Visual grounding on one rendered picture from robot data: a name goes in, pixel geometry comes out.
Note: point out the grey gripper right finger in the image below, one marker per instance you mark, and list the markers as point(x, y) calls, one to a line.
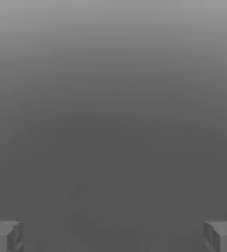
point(223, 237)

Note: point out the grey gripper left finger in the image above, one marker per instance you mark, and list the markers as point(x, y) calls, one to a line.
point(3, 237)

